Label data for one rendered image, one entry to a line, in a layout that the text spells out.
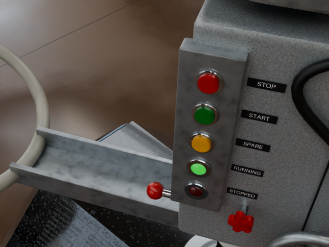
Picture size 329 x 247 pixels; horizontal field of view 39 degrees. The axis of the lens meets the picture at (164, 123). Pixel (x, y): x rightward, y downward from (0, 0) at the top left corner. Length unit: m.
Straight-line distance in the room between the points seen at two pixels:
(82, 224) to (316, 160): 0.76
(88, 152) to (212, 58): 0.52
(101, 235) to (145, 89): 1.81
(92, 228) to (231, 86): 0.76
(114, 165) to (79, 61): 2.25
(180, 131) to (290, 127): 0.14
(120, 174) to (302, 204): 0.41
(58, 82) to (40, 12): 0.92
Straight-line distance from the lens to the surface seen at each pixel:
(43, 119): 1.06
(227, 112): 0.59
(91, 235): 1.24
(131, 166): 0.99
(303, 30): 0.55
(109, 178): 0.97
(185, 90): 0.58
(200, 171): 0.66
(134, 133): 1.43
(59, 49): 3.34
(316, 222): 0.76
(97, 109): 2.79
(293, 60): 0.55
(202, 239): 1.12
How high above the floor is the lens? 1.81
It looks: 42 degrees down
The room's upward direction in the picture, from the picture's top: 2 degrees clockwise
